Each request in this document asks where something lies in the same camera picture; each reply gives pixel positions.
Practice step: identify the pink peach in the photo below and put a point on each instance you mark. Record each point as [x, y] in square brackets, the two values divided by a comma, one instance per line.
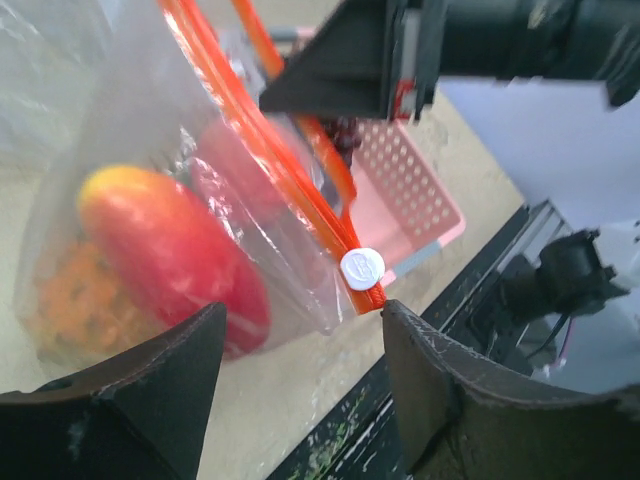
[226, 176]

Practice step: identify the red yellow mango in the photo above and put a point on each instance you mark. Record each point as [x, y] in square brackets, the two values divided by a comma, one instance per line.
[171, 253]

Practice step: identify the pink perforated plastic basket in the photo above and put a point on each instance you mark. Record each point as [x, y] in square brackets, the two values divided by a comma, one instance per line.
[402, 209]

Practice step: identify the red purple grape bunch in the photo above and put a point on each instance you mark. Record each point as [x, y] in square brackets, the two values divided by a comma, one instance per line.
[343, 133]

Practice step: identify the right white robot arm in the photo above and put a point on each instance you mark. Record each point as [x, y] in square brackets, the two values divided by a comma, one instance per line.
[552, 87]

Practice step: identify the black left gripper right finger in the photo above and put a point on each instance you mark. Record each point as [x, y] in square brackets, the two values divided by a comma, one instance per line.
[500, 405]

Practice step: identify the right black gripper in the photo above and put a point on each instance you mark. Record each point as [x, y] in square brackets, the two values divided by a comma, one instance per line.
[376, 59]

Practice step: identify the orange toy pineapple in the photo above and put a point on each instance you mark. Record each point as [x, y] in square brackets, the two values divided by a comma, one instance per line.
[82, 312]

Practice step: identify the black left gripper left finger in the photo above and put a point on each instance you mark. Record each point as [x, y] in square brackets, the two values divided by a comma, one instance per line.
[142, 414]

